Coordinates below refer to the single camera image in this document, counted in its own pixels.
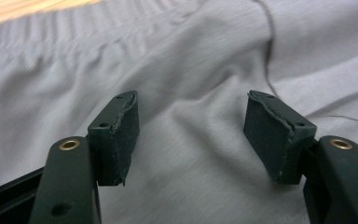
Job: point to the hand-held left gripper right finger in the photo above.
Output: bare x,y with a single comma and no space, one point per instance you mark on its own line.
276,137

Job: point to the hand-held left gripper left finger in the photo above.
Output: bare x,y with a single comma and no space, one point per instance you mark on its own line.
115,140

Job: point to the grey shorts with print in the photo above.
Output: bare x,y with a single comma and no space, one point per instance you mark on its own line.
192,77

